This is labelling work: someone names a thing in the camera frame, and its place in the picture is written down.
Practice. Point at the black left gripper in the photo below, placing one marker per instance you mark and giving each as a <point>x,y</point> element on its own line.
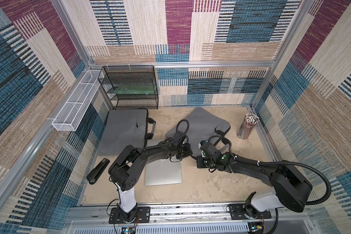
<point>189,152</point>

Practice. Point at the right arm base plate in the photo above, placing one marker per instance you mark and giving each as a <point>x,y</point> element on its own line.
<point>238,211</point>

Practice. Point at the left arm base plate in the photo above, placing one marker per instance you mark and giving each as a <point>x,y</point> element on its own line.
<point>139,214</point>

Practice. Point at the grey zippered laptop bag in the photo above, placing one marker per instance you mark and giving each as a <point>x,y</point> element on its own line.
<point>126,127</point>

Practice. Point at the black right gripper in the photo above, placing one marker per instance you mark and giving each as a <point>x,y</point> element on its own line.
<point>201,161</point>

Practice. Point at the green mat on shelf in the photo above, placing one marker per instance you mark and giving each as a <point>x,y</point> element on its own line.
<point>135,90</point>

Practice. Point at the white slotted cable duct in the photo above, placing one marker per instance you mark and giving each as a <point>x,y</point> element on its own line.
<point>207,228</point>

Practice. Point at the white wire mesh basket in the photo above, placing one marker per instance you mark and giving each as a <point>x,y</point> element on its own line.
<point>73,111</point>

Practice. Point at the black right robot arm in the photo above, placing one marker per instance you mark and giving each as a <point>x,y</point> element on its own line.
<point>289,187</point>

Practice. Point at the cup of coloured pencils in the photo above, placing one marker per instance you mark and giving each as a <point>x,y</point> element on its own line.
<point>248,124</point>

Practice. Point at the silver apple laptop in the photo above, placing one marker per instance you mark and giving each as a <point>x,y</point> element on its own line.
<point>163,171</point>

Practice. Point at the black wire mesh shelf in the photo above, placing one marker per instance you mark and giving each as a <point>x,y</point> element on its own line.
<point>111,77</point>

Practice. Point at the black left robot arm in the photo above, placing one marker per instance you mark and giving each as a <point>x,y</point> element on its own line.
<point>128,167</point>

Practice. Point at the black stapler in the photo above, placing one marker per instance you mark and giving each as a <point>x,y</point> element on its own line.
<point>95,173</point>

